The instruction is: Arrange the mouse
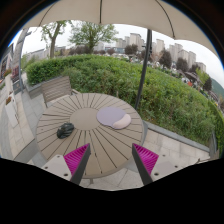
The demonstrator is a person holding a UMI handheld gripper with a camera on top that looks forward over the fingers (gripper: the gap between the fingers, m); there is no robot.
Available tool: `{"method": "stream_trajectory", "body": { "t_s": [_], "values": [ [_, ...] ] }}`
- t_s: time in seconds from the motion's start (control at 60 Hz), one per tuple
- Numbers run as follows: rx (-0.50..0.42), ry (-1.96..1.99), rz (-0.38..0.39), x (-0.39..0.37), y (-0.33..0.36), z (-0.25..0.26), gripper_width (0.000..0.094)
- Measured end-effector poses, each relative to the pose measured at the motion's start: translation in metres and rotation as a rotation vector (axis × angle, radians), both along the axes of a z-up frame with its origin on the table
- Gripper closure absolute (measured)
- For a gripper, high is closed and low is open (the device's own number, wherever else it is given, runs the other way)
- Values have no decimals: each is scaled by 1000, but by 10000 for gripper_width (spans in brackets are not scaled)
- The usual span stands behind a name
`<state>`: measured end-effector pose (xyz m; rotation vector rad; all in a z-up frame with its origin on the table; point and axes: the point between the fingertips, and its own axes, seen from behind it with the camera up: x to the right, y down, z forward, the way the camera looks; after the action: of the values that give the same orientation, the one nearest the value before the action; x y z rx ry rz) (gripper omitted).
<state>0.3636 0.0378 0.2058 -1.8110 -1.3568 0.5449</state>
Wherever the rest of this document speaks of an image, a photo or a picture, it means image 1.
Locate dark umbrella pole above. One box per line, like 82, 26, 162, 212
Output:
135, 29, 152, 110

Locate grey slatted patio chair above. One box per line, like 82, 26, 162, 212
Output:
41, 76, 78, 106

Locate black computer mouse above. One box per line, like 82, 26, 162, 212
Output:
57, 123, 74, 139

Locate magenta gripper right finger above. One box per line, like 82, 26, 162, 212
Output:
132, 143, 159, 185

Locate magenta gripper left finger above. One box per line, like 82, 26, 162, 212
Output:
64, 144, 91, 185

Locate beige patio umbrella canopy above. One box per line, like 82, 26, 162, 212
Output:
23, 0, 217, 55

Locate lilac mouse pad wrist rest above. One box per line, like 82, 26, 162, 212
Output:
97, 107, 131, 129

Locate green hedge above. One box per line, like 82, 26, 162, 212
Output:
26, 55, 224, 150

